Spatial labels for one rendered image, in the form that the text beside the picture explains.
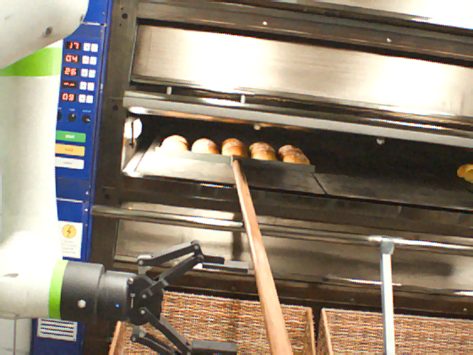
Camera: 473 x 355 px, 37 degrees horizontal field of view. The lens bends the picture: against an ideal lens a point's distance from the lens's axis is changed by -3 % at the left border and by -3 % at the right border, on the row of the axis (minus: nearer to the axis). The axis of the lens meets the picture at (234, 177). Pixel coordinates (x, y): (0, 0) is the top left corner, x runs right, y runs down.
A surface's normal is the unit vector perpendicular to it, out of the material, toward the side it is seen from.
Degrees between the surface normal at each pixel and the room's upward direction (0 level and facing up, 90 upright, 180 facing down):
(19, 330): 90
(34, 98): 96
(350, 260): 70
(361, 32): 90
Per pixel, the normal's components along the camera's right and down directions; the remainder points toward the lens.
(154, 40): 0.06, -0.15
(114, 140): 0.02, 0.19
